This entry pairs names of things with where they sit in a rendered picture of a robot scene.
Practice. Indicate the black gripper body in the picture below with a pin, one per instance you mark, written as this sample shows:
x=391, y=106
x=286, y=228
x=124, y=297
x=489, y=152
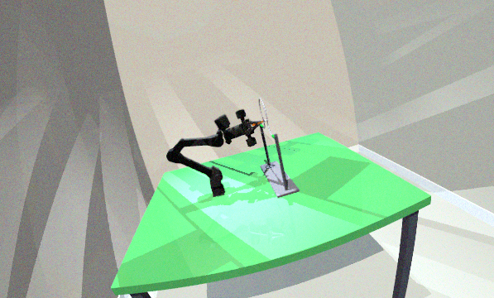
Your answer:
x=241, y=129

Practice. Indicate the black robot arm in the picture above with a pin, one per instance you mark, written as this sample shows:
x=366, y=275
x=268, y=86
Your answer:
x=216, y=140

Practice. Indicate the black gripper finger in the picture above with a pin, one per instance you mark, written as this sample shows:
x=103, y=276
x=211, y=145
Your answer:
x=251, y=130
x=249, y=122

